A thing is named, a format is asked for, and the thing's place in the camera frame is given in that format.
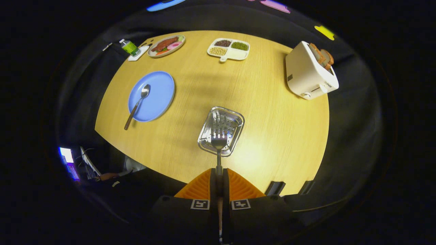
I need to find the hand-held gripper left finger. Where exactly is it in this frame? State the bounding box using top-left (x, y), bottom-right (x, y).
top-left (150, 168), bottom-right (220, 245)

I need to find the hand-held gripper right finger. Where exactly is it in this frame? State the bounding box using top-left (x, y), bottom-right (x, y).
top-left (221, 168), bottom-right (303, 245)

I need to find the metal fork wooden handle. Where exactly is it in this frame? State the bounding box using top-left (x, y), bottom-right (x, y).
top-left (211, 114), bottom-right (228, 242)

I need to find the metal spoon wooden handle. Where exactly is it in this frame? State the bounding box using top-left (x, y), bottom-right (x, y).
top-left (124, 84), bottom-right (151, 131)

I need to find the square metal drain tray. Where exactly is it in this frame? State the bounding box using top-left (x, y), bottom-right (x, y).
top-left (198, 106), bottom-right (245, 157)

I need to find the open laptop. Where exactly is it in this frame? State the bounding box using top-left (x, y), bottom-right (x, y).
top-left (80, 146), bottom-right (102, 177)

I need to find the blue round plate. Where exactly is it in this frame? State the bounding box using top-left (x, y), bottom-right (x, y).
top-left (128, 71), bottom-right (176, 122)

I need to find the lit computer monitor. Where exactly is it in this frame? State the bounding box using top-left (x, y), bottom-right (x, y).
top-left (59, 147), bottom-right (80, 181)

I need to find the white toaster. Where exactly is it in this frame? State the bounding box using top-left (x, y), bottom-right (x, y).
top-left (285, 41), bottom-right (339, 100)

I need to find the white square coaster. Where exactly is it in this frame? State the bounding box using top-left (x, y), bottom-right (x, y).
top-left (128, 45), bottom-right (150, 62)

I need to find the white divided bean tray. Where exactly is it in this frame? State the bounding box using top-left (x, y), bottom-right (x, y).
top-left (207, 38), bottom-right (250, 63)

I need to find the light toast slice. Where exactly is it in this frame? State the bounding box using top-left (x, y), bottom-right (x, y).
top-left (308, 43), bottom-right (327, 67)

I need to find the plate of toy food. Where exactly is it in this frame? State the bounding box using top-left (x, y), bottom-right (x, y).
top-left (147, 35), bottom-right (186, 58)

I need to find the brown toast slice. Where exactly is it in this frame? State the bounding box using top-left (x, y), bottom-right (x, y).
top-left (320, 49), bottom-right (334, 70)

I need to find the green drink bottle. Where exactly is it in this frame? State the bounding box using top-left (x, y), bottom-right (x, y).
top-left (119, 39), bottom-right (141, 56)

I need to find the black table bracket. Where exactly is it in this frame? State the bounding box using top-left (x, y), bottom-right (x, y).
top-left (299, 180), bottom-right (315, 195)
top-left (265, 181), bottom-right (286, 196)

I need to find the dark cable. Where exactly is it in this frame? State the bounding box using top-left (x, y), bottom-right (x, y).
top-left (293, 196), bottom-right (351, 213)

